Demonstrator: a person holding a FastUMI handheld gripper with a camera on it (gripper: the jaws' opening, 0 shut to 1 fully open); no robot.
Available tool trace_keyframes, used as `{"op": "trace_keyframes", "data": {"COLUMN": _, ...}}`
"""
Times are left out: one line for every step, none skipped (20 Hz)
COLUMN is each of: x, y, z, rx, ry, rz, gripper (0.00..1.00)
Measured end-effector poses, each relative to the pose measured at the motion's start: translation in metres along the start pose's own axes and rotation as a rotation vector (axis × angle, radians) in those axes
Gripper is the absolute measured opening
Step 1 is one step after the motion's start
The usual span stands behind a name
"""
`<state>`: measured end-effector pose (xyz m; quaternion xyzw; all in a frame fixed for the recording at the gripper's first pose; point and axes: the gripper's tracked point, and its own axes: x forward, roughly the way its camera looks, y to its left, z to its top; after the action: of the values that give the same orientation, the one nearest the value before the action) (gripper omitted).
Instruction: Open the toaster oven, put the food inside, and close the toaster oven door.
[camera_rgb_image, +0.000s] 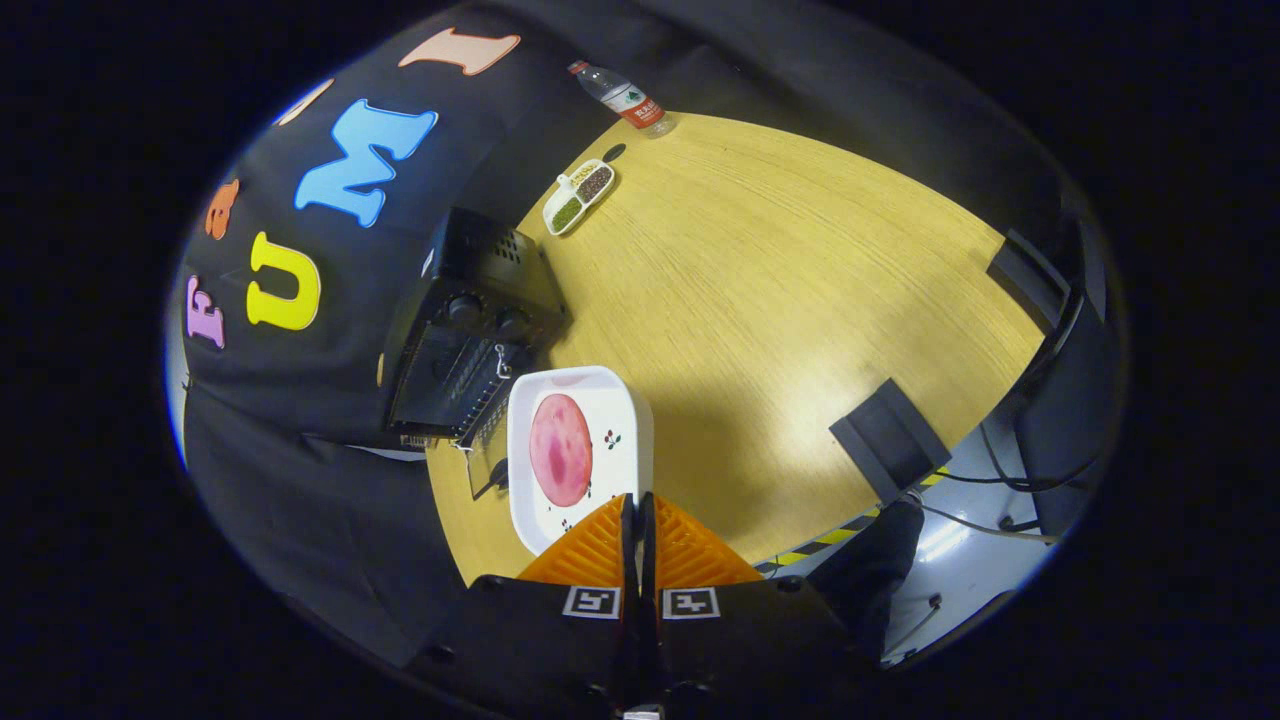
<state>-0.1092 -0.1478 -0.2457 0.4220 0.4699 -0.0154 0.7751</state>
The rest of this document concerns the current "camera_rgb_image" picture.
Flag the white divided dish with beans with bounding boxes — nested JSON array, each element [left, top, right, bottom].
[[542, 158, 617, 237]]

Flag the pink ham slice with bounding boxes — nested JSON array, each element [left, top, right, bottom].
[[529, 393, 593, 508]]

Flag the white square plate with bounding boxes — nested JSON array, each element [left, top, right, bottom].
[[507, 365, 655, 557]]

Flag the black cable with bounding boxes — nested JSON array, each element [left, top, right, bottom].
[[920, 505, 1061, 546], [940, 455, 1101, 493]]

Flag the black toaster oven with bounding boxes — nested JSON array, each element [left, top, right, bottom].
[[382, 205, 571, 501]]

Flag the black equipment stand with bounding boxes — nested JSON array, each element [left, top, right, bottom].
[[985, 215, 1121, 541]]

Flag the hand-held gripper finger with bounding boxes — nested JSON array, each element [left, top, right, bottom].
[[405, 493, 641, 720], [640, 492, 881, 716]]

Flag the plastic bottle with red label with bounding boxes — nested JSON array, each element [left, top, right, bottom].
[[567, 60, 677, 139]]

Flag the yellow black floor tape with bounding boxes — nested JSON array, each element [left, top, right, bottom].
[[755, 465, 951, 581]]

